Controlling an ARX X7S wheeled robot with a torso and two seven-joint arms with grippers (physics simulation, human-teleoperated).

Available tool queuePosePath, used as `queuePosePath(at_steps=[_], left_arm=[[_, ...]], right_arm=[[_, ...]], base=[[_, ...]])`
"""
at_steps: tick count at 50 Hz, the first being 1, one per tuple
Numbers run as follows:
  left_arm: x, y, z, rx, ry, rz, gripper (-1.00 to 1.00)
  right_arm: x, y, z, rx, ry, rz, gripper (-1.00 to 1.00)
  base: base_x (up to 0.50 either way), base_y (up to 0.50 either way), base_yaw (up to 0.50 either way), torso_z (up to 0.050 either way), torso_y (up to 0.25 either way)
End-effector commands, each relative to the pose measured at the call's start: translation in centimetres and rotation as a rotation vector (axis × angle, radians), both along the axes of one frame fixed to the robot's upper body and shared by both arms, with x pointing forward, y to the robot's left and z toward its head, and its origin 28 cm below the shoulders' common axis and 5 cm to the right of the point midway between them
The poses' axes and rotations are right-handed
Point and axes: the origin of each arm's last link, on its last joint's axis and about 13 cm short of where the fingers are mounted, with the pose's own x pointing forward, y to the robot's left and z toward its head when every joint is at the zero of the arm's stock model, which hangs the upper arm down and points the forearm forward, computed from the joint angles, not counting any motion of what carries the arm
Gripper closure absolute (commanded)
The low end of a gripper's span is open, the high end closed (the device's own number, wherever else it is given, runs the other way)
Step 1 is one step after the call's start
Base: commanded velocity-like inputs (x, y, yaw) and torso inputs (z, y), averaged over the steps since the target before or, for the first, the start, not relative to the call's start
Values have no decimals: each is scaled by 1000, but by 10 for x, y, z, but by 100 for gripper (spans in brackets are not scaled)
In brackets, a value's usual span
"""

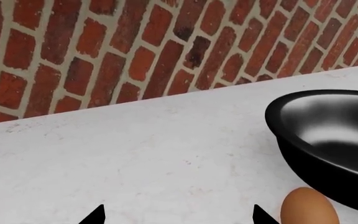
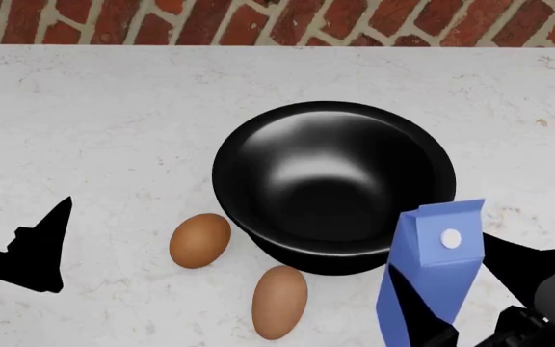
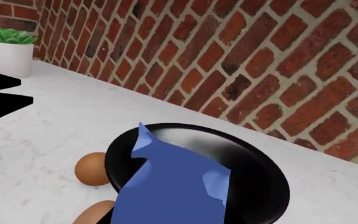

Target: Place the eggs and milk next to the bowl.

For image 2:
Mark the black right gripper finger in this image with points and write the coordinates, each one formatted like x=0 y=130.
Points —
x=417 y=311
x=513 y=264

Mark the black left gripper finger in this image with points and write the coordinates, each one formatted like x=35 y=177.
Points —
x=44 y=253

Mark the blue milk carton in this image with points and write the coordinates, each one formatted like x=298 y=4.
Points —
x=432 y=227

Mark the black glossy bowl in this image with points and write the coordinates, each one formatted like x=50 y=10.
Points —
x=330 y=188

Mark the brown egg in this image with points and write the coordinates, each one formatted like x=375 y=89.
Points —
x=200 y=240
x=279 y=303

